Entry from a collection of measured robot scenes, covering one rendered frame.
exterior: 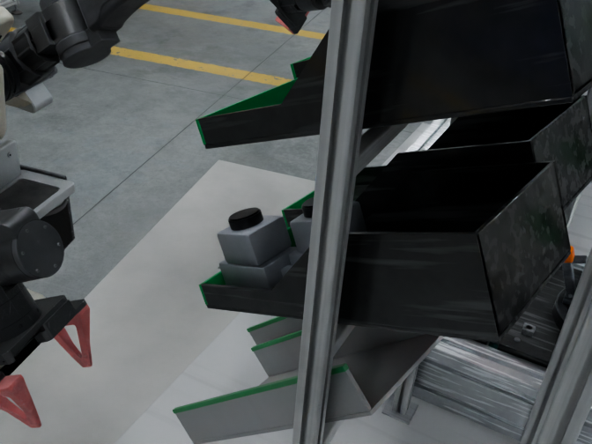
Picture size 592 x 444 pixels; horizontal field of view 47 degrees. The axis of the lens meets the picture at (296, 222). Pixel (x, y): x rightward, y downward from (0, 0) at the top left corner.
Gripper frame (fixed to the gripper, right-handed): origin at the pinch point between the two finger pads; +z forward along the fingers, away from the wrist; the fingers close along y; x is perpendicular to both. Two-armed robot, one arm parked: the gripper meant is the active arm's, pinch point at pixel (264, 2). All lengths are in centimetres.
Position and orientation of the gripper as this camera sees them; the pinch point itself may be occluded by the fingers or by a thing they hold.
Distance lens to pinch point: 155.4
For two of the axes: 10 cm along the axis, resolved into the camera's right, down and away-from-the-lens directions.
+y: -6.3, -5.0, -5.9
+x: -5.0, 8.5, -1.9
